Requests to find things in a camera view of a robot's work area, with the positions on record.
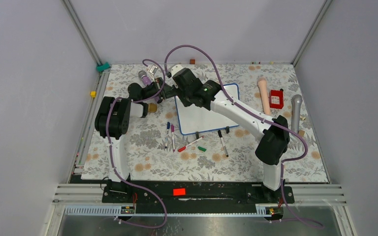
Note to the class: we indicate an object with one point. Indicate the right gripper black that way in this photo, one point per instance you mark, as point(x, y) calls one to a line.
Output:
point(185, 103)

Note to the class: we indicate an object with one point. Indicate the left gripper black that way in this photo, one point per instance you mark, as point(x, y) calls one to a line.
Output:
point(164, 91)

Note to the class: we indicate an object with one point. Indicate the blue framed whiteboard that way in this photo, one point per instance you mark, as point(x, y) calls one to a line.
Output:
point(194, 119)

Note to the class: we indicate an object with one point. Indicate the green marker cap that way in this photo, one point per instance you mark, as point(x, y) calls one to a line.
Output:
point(202, 149)

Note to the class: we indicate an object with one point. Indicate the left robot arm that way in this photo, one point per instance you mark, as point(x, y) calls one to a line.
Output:
point(113, 118)

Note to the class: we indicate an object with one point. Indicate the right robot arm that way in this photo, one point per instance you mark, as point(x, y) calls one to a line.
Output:
point(272, 133)

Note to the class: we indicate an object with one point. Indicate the blue whiteboard marker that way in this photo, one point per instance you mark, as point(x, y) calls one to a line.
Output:
point(167, 135)

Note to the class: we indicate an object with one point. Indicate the purple whiteboard marker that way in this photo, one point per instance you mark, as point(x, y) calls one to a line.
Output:
point(173, 137)

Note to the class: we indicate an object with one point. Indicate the black whiteboard marker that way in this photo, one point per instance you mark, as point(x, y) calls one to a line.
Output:
point(223, 143)

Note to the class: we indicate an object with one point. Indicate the red whiteboard marker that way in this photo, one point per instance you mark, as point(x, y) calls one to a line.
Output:
point(190, 144)

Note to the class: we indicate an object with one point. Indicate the tan toy microphone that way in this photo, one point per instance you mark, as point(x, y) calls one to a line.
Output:
point(152, 107)

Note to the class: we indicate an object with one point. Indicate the purple glitter toy microphone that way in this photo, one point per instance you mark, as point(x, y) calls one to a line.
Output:
point(144, 77)

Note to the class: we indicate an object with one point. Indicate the teal corner block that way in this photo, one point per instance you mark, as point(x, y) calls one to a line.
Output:
point(103, 67)

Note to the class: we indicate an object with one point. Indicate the floral table mat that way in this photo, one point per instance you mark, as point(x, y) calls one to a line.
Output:
point(148, 159)

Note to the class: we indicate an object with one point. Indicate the yellow cube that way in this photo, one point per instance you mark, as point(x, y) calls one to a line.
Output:
point(93, 94)

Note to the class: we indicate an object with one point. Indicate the pink toy microphone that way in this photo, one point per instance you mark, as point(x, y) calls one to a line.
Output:
point(262, 85)

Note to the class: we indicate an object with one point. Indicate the red box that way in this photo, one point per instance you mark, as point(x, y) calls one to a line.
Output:
point(276, 99)

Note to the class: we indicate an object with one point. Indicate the red tape label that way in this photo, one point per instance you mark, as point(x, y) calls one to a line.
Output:
point(179, 192)

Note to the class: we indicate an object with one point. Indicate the silver toy microphone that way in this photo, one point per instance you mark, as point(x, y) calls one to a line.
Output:
point(296, 109)

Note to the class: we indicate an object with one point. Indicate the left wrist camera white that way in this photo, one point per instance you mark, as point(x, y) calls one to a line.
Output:
point(151, 71)

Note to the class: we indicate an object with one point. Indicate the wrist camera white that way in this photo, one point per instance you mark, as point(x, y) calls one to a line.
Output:
point(151, 71)
point(175, 69)

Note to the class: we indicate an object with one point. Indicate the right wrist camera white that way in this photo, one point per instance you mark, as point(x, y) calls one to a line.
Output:
point(175, 69)

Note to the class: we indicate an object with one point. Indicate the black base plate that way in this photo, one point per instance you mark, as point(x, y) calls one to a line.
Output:
point(201, 197)

